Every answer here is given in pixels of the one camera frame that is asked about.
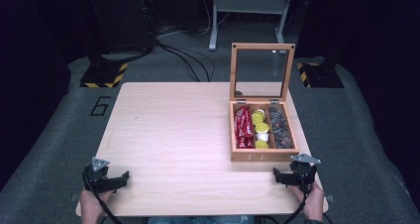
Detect pile of dark capsules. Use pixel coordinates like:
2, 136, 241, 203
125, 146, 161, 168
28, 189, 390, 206
267, 105, 295, 150

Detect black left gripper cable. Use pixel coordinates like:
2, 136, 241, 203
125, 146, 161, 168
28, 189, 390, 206
82, 170, 124, 224

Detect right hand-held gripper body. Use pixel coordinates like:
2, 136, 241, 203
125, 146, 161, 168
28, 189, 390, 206
287, 153, 322, 188

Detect bundle of red stick packets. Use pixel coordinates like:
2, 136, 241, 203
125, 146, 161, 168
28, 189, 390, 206
233, 106, 255, 150

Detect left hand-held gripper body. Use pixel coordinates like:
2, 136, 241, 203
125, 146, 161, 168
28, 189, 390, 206
81, 157, 116, 194

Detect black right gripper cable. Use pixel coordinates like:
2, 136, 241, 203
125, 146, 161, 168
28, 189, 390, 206
257, 180, 335, 224

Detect white floor cable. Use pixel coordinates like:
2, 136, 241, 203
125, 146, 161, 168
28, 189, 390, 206
157, 0, 232, 39

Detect black floor cables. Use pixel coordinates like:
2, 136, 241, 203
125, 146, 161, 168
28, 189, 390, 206
98, 39, 216, 83

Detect black yellow striped base plate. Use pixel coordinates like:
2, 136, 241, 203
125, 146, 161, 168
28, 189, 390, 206
79, 61, 129, 89
295, 61, 345, 89

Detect wooden box with glass lid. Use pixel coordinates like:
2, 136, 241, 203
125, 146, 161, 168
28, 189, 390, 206
228, 42, 301, 163

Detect dark cabinet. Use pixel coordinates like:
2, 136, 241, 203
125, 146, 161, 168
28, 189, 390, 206
82, 0, 157, 54

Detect person's left hand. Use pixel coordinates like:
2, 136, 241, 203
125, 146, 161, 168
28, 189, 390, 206
79, 188, 116, 224

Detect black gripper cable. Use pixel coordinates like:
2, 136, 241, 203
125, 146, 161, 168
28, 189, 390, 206
257, 180, 335, 224
82, 170, 124, 224

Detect person's right hand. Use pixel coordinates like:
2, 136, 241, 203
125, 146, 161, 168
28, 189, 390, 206
289, 181, 326, 223

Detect white metal stand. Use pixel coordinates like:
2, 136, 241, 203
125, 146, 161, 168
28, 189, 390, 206
208, 0, 295, 52

